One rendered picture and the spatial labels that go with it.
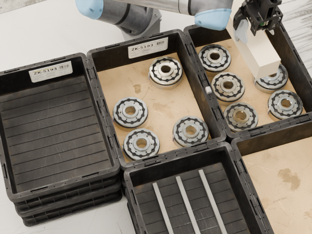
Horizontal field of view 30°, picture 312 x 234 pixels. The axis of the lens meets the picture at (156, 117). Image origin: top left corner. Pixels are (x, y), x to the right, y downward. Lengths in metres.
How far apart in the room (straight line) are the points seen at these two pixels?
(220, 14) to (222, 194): 0.55
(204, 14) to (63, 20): 0.90
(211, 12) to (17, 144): 0.72
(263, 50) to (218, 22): 0.27
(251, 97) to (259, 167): 0.23
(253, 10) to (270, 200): 0.52
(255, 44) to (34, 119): 0.68
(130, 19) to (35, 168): 0.58
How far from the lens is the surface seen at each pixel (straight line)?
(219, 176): 1.65
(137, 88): 1.77
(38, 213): 1.66
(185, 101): 1.75
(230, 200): 1.62
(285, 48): 1.82
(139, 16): 1.92
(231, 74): 1.78
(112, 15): 1.87
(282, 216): 1.63
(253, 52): 1.53
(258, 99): 1.78
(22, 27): 2.12
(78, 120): 1.73
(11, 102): 1.79
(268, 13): 1.45
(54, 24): 2.11
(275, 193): 1.65
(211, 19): 1.30
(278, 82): 1.79
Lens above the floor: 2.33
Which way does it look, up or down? 60 degrees down
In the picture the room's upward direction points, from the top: 1 degrees clockwise
